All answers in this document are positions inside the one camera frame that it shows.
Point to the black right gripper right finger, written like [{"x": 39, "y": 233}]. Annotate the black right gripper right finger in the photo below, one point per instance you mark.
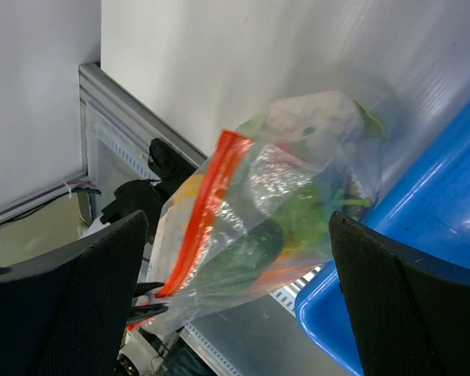
[{"x": 409, "y": 311}]

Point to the white slotted cable duct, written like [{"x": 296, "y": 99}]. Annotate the white slotted cable duct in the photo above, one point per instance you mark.
[{"x": 261, "y": 337}]

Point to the clear zip top bag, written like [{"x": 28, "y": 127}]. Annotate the clear zip top bag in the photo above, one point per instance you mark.
[{"x": 245, "y": 182}]

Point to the aluminium mounting rail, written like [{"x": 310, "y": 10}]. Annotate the aluminium mounting rail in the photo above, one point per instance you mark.
[{"x": 118, "y": 130}]

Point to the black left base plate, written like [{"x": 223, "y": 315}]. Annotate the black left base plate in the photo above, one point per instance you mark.
[{"x": 150, "y": 195}]

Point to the blue plastic bin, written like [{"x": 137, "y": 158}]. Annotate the blue plastic bin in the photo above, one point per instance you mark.
[{"x": 428, "y": 209}]

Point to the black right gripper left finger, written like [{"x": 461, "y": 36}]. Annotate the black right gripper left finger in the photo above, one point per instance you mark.
[{"x": 64, "y": 312}]

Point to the yellow orange mango toy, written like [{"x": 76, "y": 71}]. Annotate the yellow orange mango toy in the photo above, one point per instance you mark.
[{"x": 190, "y": 188}]

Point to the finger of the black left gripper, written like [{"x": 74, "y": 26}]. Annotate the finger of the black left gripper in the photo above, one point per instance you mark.
[
  {"x": 140, "y": 313},
  {"x": 146, "y": 293}
]

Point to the dark green cucumber toy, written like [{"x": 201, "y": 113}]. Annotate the dark green cucumber toy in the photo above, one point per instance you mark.
[{"x": 240, "y": 264}]

